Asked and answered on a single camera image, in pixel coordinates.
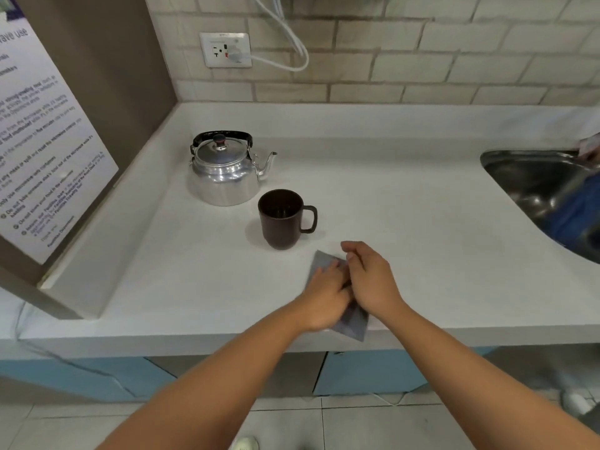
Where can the person's left hand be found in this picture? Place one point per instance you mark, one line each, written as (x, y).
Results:
(323, 304)

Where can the person's right hand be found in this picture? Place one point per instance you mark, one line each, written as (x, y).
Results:
(375, 281)

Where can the person's left fingers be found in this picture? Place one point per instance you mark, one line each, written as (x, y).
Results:
(333, 275)

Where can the person's right thumb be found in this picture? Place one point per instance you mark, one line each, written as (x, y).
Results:
(354, 263)

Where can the grey cloth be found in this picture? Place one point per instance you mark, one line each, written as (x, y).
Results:
(354, 323)

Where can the person's left forearm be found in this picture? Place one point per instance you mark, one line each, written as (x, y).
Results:
(211, 384)

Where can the person's right forearm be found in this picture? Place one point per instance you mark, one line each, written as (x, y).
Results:
(473, 379)

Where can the dark brown mug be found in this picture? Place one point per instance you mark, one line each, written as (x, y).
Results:
(281, 224)

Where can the light blue cabinet door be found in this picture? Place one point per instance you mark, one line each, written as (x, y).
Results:
(84, 377)
(370, 370)

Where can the person's white shoe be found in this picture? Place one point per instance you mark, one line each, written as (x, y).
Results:
(246, 443)
(576, 402)

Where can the stainless steel sink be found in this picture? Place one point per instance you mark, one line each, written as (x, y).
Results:
(529, 182)

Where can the brown cabinet side panel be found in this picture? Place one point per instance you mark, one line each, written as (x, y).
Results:
(117, 65)

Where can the white printed notice poster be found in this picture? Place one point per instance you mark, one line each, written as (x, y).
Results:
(42, 149)

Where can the white wall socket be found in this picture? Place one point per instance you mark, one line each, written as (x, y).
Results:
(214, 50)

